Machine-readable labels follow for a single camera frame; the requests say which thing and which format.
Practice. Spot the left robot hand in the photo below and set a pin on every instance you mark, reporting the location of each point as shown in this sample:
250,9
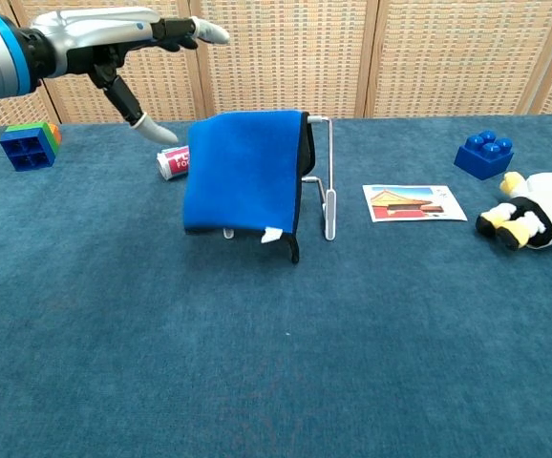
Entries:
90,43

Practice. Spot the blue grey microfibre cloth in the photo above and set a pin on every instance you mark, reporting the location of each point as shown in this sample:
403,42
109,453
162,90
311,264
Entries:
242,176

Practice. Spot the stacked blue green orange blocks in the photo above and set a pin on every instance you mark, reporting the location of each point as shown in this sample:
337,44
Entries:
27,152

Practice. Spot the plastic food wrap roll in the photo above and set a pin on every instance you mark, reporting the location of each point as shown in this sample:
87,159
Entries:
173,164

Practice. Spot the woven rattan folding screen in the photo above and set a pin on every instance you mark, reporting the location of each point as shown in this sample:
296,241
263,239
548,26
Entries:
400,57

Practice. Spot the palace photo postcard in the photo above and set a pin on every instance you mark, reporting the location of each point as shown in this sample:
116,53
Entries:
409,202

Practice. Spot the blue toy brick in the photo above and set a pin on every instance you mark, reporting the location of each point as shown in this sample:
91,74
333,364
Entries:
476,160

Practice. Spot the teal table mat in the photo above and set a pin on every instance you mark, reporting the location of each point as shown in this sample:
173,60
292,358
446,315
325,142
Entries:
376,334

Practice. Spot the black white plush penguin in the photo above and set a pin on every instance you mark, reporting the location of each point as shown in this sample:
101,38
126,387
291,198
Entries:
543,200

